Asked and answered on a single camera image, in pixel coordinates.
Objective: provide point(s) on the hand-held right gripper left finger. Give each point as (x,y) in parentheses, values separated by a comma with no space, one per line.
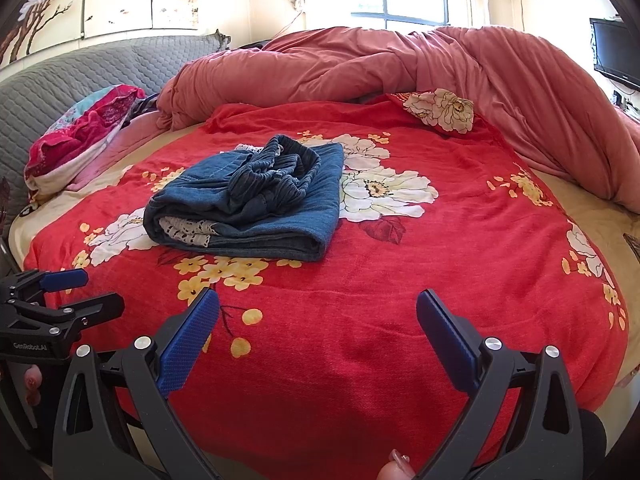
(190,340)

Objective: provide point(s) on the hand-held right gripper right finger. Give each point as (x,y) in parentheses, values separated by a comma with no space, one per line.
(450,340)

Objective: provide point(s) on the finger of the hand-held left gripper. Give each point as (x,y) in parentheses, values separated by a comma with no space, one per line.
(95,307)
(65,279)

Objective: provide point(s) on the blue denim pants lace trim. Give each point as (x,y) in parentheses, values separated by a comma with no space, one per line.
(300,210)

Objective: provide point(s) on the person's left hand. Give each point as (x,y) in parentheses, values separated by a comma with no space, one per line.
(34,385)

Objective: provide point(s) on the person's right hand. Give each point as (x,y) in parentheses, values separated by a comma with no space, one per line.
(395,467)

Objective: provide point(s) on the red floral blanket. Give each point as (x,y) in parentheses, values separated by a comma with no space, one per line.
(350,310)

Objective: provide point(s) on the pink floral pillow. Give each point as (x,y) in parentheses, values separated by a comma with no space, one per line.
(85,135)

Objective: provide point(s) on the pink quilted pad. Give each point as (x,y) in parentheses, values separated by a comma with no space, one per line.
(130,145)

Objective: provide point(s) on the person's black trouser leg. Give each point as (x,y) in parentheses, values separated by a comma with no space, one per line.
(594,445)

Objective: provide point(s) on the dark striped cloth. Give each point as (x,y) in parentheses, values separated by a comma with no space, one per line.
(142,106)

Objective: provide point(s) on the beige bed sheet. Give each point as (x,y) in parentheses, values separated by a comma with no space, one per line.
(595,215)

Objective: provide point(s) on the grey quilted headboard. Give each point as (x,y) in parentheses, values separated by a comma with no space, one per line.
(75,75)

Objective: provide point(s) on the pink quilt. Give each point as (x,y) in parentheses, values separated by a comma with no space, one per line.
(350,65)

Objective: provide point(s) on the black television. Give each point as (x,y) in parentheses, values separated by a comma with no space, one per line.
(615,50)

